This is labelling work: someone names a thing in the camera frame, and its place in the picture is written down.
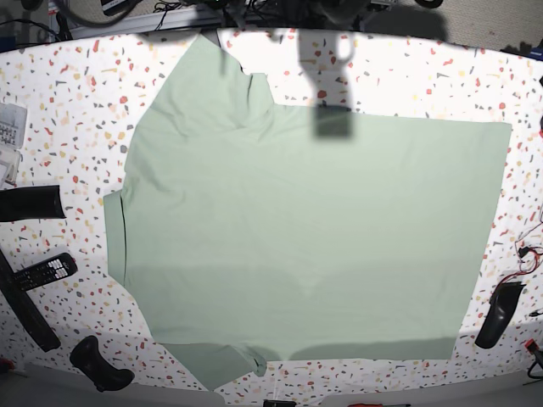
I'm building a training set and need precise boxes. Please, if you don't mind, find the black game controller grip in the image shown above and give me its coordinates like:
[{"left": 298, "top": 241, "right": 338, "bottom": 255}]
[{"left": 70, "top": 336, "right": 135, "bottom": 393}]

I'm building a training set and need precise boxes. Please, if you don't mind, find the clear plastic parts box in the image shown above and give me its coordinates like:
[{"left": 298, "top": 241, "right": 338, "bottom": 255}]
[{"left": 0, "top": 103, "right": 27, "bottom": 186}]

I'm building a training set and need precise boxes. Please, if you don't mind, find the red and white wire bundle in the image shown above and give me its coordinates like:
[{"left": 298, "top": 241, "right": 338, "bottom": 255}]
[{"left": 495, "top": 203, "right": 543, "bottom": 293}]

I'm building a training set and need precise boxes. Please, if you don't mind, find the long black bar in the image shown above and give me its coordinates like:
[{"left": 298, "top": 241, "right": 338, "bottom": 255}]
[{"left": 1, "top": 254, "right": 61, "bottom": 352}]

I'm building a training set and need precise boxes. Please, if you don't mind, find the black curved handle left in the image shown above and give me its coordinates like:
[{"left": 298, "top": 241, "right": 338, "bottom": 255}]
[{"left": 0, "top": 185, "right": 65, "bottom": 222}]

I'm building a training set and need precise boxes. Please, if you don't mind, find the black curved handle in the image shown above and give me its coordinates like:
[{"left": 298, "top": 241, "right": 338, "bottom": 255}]
[
  {"left": 475, "top": 282, "right": 524, "bottom": 349},
  {"left": 0, "top": 185, "right": 65, "bottom": 222}
]

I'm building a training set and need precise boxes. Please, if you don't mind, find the black TV remote control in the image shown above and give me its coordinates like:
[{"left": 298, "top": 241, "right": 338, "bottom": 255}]
[{"left": 14, "top": 253, "right": 78, "bottom": 292}]

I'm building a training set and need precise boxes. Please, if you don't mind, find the light green T-shirt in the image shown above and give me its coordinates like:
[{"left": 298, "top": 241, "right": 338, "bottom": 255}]
[{"left": 104, "top": 36, "right": 512, "bottom": 389}]

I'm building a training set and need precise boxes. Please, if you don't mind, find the black curved handle right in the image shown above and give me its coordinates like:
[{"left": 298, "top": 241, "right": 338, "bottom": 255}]
[{"left": 475, "top": 282, "right": 524, "bottom": 349}]

